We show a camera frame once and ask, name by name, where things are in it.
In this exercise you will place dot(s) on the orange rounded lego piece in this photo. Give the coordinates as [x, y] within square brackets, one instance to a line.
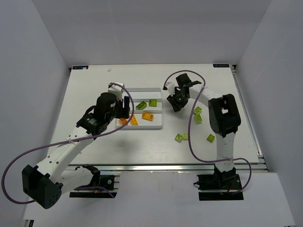
[123, 121]

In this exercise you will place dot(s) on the yellow lego brick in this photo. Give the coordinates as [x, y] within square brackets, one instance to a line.
[134, 121]

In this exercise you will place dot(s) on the orange lego brick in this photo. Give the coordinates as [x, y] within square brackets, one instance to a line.
[147, 116]

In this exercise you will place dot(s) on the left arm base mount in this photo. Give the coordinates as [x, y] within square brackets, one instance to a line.
[100, 186]

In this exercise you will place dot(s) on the blue right corner label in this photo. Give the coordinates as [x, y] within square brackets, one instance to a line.
[220, 65]

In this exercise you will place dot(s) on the lime round-stud lego brick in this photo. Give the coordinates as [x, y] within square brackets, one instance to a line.
[178, 137]

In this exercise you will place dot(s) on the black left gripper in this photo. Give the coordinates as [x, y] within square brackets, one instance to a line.
[126, 107]

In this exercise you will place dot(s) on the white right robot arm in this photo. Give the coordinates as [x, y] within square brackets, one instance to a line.
[224, 118]

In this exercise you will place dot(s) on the lime small lego brick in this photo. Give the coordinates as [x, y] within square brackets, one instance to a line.
[185, 136]

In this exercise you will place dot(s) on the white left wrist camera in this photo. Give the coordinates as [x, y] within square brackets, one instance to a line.
[116, 90]

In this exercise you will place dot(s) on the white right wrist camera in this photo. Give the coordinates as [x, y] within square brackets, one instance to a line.
[170, 87]

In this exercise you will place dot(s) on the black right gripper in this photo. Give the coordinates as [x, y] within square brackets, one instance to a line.
[176, 101]

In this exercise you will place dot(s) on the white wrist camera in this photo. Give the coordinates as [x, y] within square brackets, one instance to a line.
[170, 87]
[116, 90]

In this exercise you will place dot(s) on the blue left corner label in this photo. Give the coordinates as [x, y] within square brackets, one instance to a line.
[85, 67]

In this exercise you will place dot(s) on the white three-compartment tray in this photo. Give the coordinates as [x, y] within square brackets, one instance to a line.
[145, 94]

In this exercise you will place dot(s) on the dark green lego brick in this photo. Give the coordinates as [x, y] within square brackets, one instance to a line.
[153, 103]

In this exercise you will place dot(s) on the lime lego brick hidden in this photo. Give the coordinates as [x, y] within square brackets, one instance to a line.
[198, 119]

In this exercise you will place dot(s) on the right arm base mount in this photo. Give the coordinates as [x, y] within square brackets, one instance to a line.
[209, 189]

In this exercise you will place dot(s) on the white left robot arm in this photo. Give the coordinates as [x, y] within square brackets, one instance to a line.
[46, 181]

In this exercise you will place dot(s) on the blue corner label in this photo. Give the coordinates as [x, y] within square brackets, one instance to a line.
[85, 67]
[220, 65]

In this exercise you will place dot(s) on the lime long lego brick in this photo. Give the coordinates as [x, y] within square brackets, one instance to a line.
[142, 105]

